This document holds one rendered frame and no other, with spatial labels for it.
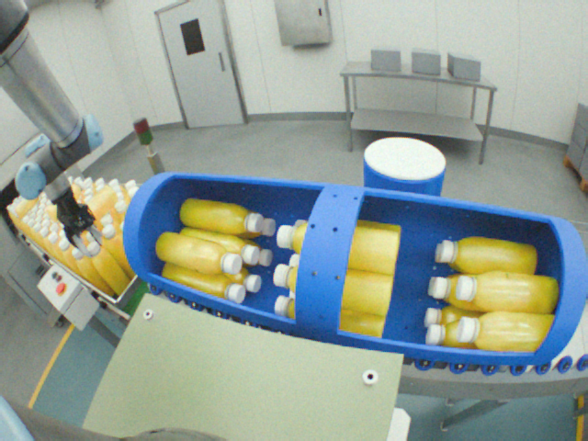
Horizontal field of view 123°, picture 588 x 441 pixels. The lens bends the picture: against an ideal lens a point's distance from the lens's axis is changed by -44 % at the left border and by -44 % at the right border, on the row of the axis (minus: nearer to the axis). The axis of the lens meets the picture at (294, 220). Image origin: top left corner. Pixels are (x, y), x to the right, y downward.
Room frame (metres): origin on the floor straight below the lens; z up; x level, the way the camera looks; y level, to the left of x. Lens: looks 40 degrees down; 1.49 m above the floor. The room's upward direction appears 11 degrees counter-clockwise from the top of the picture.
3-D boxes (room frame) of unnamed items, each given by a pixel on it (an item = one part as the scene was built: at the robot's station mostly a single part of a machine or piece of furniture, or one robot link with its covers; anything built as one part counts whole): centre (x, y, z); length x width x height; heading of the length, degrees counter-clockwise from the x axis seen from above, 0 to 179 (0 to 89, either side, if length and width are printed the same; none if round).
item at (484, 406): (0.00, -0.55, 0.31); 0.06 x 0.06 x 0.63; 63
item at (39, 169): (0.42, 0.49, 1.39); 0.11 x 0.11 x 0.08; 27
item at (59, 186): (0.51, 0.55, 1.31); 0.08 x 0.08 x 0.05
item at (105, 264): (0.52, 0.57, 0.99); 0.07 x 0.07 x 0.19
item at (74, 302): (0.38, 0.67, 1.05); 0.20 x 0.10 x 0.10; 63
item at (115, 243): (0.58, 0.54, 0.99); 0.07 x 0.07 x 0.19
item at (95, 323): (0.38, 0.67, 0.50); 0.04 x 0.04 x 1.00; 63
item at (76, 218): (0.50, 0.55, 1.23); 0.09 x 0.08 x 0.12; 63
